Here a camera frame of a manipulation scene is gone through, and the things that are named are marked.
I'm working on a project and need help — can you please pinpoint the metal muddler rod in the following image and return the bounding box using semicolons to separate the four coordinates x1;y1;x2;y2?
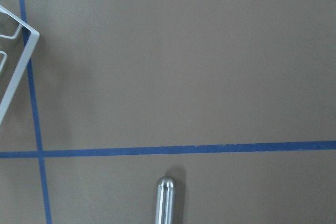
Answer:
155;176;176;224

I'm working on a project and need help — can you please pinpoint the white cup rack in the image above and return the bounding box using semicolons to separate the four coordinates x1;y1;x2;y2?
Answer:
1;6;40;122

